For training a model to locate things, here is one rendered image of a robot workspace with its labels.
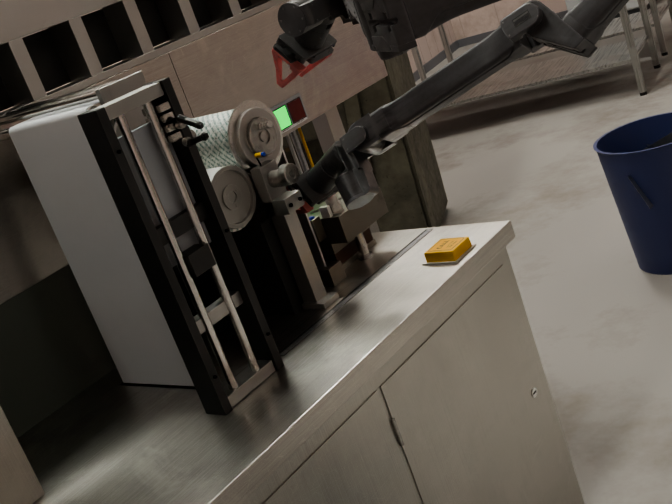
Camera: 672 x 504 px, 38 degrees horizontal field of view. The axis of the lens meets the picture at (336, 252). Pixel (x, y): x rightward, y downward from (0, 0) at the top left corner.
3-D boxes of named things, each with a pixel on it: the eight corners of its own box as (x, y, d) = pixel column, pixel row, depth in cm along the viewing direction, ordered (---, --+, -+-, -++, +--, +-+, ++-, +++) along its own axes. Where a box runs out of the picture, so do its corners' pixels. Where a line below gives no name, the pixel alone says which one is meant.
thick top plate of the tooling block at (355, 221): (347, 243, 203) (338, 216, 201) (218, 253, 229) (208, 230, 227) (388, 211, 214) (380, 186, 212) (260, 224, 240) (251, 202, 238)
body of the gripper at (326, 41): (334, 48, 176) (349, 16, 171) (301, 67, 169) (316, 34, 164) (307, 27, 177) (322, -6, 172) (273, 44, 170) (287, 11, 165)
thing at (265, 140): (259, 161, 187) (244, 125, 185) (252, 162, 188) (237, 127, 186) (282, 146, 192) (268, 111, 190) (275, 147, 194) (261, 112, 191)
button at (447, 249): (455, 262, 191) (452, 251, 191) (426, 263, 196) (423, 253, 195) (472, 246, 196) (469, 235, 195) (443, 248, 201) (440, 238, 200)
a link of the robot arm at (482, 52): (552, 10, 172) (530, -7, 163) (567, 37, 171) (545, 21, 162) (365, 137, 192) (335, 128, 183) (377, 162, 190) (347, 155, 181)
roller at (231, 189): (224, 239, 181) (200, 180, 178) (139, 247, 198) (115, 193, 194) (264, 212, 189) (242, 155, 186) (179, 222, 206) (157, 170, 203)
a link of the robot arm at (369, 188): (383, 129, 189) (360, 122, 182) (409, 178, 185) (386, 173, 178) (337, 162, 194) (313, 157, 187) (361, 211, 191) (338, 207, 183)
